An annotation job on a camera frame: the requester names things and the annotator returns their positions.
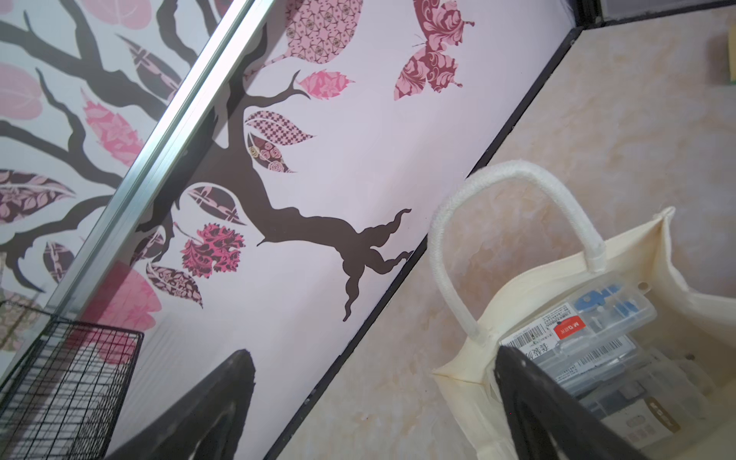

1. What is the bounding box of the aluminium rail back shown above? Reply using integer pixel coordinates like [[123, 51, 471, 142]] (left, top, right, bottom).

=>
[[0, 0, 277, 381]]

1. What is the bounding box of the compass case red blue front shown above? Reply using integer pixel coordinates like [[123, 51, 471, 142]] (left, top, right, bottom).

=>
[[500, 271, 657, 373]]

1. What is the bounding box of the yellow green sponge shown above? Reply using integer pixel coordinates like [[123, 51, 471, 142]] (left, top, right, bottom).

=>
[[728, 29, 736, 84]]

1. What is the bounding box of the black wire basket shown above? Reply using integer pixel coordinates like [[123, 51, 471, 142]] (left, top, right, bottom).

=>
[[1, 314, 145, 459]]

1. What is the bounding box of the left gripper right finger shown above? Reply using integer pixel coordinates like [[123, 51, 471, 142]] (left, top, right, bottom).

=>
[[494, 346, 645, 459]]

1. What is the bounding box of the cream canvas tote bag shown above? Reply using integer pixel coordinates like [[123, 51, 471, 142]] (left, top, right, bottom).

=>
[[429, 160, 735, 459]]

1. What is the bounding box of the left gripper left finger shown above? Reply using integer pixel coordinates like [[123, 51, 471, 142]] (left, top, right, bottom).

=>
[[107, 350, 256, 459]]

